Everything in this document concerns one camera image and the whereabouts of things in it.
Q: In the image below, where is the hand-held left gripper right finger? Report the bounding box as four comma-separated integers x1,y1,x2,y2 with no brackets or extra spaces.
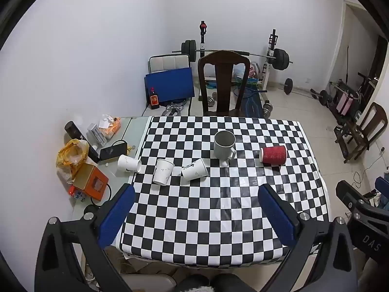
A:
258,183,359,292

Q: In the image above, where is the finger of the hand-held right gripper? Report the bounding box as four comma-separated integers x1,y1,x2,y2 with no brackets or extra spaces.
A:
336,180,367,212
375,176,389,196

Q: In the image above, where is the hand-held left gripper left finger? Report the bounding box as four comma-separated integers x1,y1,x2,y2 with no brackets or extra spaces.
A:
34,183,136,292

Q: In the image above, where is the white paper cup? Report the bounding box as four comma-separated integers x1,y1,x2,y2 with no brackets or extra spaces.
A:
152,158,175,185
117,154,142,173
181,158,209,181

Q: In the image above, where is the red ribbed paper cup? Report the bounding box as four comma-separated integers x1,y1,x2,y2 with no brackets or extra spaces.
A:
259,145,288,166

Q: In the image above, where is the orange cardboard box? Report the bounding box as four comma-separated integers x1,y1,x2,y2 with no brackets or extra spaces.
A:
73,162,109,201

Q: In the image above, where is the small orange blue box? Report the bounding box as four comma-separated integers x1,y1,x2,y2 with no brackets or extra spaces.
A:
68,185,88,203

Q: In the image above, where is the wooden chair with curved back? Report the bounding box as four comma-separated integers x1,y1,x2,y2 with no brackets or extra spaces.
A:
334,102,389,164

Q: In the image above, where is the black power bank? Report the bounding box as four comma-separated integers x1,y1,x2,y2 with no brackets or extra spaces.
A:
99,141,128,161

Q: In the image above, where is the yellow plastic bag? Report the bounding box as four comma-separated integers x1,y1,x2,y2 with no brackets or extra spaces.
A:
56,139,90,185

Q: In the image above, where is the black white checkered tablecloth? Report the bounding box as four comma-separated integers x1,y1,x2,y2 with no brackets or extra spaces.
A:
119,116,332,269

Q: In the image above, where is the person's leg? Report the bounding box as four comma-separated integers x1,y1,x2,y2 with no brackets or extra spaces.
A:
212,273,254,292

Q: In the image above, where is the grey ceramic mug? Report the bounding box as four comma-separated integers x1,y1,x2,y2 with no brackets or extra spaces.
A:
213,130,237,161

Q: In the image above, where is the orange snack bag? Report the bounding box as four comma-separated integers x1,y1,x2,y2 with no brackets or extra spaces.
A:
101,114,122,139

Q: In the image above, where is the black cylinder speaker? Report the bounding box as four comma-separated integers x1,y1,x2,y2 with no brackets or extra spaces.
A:
64,121,84,142

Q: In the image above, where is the black exercise machine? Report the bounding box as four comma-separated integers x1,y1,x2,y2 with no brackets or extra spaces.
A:
329,72,378,120

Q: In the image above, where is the dark glass bottle red label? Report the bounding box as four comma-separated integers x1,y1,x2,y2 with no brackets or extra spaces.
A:
149,87,160,110

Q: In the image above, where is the small barbell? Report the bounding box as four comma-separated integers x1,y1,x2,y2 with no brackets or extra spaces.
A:
279,78,314,97

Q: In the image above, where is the badminton racket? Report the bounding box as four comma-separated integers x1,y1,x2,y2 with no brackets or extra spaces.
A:
233,86,268,98

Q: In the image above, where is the blue board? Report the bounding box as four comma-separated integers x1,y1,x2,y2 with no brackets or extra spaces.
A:
144,67,195,104

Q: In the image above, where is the plastic bag with print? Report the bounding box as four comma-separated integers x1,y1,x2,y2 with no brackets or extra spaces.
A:
233,62,261,81

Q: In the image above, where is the barbell with black plates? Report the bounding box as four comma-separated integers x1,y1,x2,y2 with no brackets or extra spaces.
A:
172,40,294,70

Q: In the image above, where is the dark wooden chair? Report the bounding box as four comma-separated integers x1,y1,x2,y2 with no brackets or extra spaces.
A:
197,50,251,118

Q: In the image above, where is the white padded chair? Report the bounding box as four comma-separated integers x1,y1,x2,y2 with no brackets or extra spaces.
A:
148,54,190,74

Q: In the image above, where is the black cable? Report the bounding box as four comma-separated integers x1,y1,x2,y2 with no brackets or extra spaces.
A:
83,185,112,217

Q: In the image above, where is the floor cable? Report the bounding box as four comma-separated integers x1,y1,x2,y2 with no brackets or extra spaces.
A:
353,150,386,188

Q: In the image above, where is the white black rack post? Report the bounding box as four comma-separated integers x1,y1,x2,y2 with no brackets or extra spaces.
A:
261,29,279,89

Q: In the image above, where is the black red rack post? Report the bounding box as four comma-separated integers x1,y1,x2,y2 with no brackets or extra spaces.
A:
198,21,209,59

